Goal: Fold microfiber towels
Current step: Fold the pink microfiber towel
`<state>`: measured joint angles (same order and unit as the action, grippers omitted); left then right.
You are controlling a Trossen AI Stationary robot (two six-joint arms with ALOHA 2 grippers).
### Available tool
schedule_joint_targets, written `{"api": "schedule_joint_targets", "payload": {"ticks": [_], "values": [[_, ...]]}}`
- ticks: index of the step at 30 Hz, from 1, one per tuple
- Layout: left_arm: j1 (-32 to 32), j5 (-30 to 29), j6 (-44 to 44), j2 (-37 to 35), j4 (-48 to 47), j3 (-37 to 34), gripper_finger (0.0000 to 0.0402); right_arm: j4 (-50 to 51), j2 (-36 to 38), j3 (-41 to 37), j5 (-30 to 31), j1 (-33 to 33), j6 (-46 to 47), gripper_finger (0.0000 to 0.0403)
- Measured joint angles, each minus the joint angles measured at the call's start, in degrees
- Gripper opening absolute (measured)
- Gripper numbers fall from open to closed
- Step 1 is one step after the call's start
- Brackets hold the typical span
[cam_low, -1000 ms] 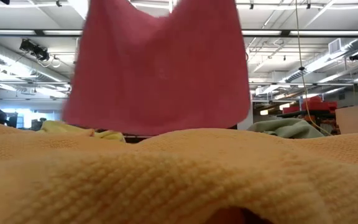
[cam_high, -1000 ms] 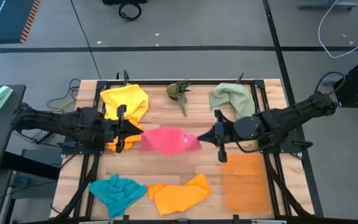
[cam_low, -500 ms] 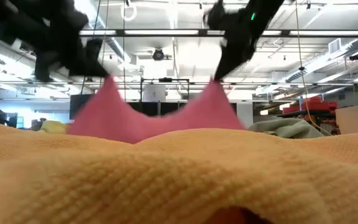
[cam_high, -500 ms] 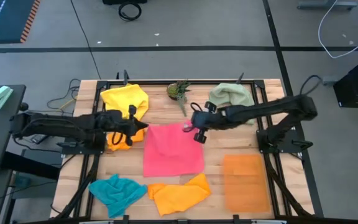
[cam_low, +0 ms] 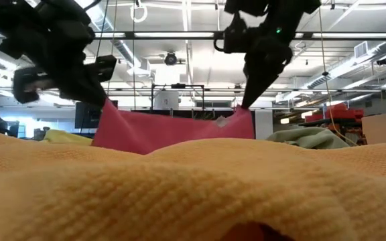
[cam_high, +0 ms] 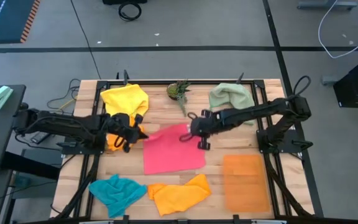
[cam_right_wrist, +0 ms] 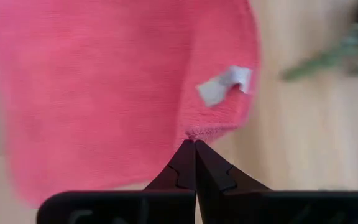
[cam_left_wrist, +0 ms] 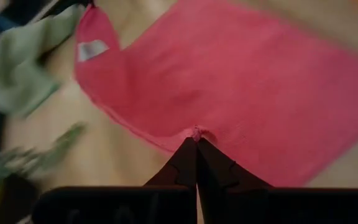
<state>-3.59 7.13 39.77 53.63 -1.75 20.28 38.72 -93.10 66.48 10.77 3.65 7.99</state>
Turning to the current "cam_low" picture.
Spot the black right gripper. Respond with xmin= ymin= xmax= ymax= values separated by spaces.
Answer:
xmin=241 ymin=13 xmax=302 ymax=109

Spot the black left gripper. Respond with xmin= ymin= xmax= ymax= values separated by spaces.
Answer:
xmin=0 ymin=29 xmax=109 ymax=108

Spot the pale green teal-edged towel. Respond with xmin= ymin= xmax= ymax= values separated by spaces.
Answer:
xmin=265 ymin=127 xmax=350 ymax=150

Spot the pink microfiber towel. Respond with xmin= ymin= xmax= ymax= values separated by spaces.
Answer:
xmin=91 ymin=98 xmax=256 ymax=155

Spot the orange microfiber towel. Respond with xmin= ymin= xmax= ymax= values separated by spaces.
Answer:
xmin=0 ymin=133 xmax=386 ymax=241

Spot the black monitor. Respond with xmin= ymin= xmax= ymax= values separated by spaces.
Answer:
xmin=74 ymin=101 xmax=102 ymax=130

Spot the red plastic crate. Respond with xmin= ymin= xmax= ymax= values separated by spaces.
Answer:
xmin=305 ymin=102 xmax=365 ymax=123

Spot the tan cardboard panel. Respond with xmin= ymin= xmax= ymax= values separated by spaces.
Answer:
xmin=361 ymin=111 xmax=386 ymax=145

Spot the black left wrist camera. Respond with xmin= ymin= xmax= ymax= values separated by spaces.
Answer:
xmin=84 ymin=54 xmax=118 ymax=84

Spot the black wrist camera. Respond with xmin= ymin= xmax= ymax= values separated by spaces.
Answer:
xmin=84 ymin=54 xmax=118 ymax=84
xmin=213 ymin=12 xmax=249 ymax=54

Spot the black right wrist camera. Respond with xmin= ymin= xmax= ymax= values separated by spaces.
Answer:
xmin=213 ymin=12 xmax=249 ymax=54

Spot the yellow hanging cable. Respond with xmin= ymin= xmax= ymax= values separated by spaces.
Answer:
xmin=318 ymin=6 xmax=358 ymax=147

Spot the black overhead camera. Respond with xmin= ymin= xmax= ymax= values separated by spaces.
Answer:
xmin=164 ymin=50 xmax=178 ymax=66

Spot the white hanging ring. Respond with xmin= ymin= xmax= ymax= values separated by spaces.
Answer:
xmin=129 ymin=2 xmax=149 ymax=24

